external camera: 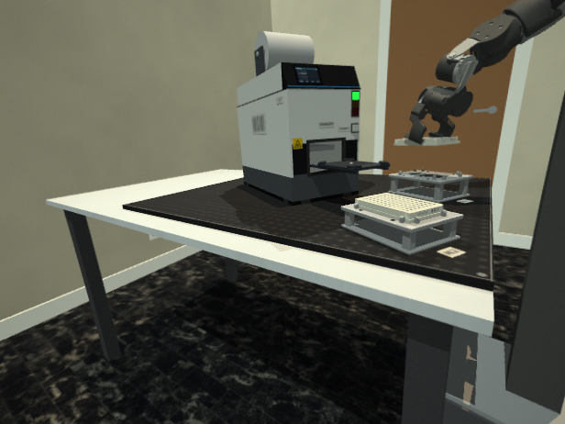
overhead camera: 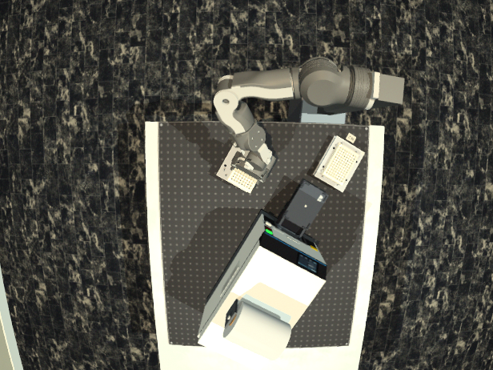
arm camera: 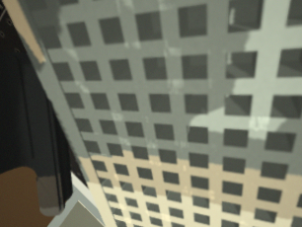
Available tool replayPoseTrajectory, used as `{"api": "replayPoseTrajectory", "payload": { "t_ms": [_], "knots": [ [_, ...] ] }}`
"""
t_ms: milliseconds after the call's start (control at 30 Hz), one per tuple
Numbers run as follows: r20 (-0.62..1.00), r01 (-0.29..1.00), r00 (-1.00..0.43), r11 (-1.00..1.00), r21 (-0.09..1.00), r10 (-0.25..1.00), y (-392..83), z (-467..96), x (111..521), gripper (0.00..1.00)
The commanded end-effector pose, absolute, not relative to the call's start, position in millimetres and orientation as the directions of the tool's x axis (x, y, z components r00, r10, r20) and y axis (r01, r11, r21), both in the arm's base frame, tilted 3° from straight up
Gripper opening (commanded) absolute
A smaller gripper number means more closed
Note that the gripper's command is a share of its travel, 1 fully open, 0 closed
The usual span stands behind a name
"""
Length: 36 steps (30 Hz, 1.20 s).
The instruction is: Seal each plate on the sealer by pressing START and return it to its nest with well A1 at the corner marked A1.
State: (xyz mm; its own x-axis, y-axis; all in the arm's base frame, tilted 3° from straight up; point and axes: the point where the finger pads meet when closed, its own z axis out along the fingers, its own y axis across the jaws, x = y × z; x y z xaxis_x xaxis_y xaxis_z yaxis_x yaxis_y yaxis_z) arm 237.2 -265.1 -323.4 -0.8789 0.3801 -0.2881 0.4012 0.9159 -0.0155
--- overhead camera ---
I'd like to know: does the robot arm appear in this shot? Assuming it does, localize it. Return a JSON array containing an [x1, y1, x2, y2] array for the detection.
[[214, 57, 380, 171]]

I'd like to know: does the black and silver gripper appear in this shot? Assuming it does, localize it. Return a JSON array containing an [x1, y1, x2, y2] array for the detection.
[[230, 151, 276, 185]]

